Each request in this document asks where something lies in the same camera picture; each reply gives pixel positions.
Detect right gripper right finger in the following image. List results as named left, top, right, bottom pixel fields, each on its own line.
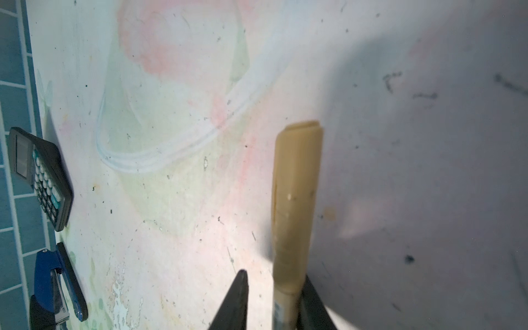
left=298, top=276, right=337, bottom=330

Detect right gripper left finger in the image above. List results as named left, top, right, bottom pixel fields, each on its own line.
left=208, top=269, right=249, bottom=330

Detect tan pen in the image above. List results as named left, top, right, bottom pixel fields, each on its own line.
left=271, top=120, right=323, bottom=329

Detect black desk calculator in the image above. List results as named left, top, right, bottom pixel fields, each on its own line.
left=8, top=127, right=74, bottom=232

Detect blue stapler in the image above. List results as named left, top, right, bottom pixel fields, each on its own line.
left=30, top=242, right=89, bottom=329

